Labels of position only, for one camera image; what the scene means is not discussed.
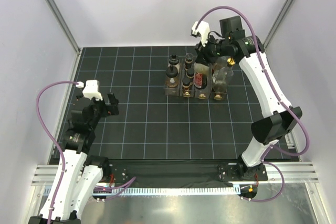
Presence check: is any small spice bottle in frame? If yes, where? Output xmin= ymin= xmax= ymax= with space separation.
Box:
xmin=184 ymin=53 xmax=194 ymax=71
xmin=182 ymin=77 xmax=192 ymax=95

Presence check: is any clear acrylic organizer rack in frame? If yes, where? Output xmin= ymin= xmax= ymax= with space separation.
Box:
xmin=163 ymin=56 xmax=227 ymax=101

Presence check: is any purple cable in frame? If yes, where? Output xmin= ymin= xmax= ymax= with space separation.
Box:
xmin=35 ymin=81 xmax=137 ymax=224
xmin=198 ymin=5 xmax=311 ymax=203

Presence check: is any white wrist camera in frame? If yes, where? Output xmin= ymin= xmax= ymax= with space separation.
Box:
xmin=191 ymin=21 xmax=210 ymax=47
xmin=76 ymin=80 xmax=103 ymax=101

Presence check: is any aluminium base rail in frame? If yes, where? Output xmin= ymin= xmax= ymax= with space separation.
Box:
xmin=31 ymin=161 xmax=320 ymax=187

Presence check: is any tall clear liquid bottle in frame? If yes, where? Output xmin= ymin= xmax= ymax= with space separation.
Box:
xmin=213 ymin=56 xmax=229 ymax=71

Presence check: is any glass jar black lid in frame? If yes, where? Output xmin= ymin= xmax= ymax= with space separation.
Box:
xmin=165 ymin=65 xmax=179 ymax=88

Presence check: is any tall bottle dark sauce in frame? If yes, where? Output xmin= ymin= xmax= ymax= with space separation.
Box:
xmin=212 ymin=57 xmax=235 ymax=94

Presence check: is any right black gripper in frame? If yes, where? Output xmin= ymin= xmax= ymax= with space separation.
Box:
xmin=194 ymin=33 xmax=230 ymax=67

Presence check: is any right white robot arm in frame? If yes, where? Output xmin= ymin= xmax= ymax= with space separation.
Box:
xmin=191 ymin=16 xmax=302 ymax=180

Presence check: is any white powder shaker jar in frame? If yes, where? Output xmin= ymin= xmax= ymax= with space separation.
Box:
xmin=168 ymin=55 xmax=181 ymax=73

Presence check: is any small spice bottle edge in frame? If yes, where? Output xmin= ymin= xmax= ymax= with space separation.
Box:
xmin=185 ymin=68 xmax=194 ymax=79

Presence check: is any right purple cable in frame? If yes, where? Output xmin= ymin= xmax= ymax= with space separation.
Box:
xmin=198 ymin=5 xmax=311 ymax=203

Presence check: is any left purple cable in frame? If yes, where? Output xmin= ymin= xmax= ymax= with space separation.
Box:
xmin=35 ymin=81 xmax=137 ymax=224

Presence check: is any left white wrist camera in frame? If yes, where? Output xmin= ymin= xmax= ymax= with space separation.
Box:
xmin=76 ymin=80 xmax=103 ymax=101

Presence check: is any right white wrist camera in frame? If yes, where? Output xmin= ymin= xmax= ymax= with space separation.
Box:
xmin=191 ymin=21 xmax=210 ymax=47

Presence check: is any white slotted cable duct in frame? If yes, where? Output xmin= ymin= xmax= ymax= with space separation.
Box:
xmin=43 ymin=186 xmax=241 ymax=196

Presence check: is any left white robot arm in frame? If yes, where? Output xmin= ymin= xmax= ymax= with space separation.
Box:
xmin=28 ymin=93 xmax=119 ymax=223

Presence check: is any red label soy bottle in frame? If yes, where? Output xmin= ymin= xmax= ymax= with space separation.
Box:
xmin=194 ymin=59 xmax=209 ymax=89

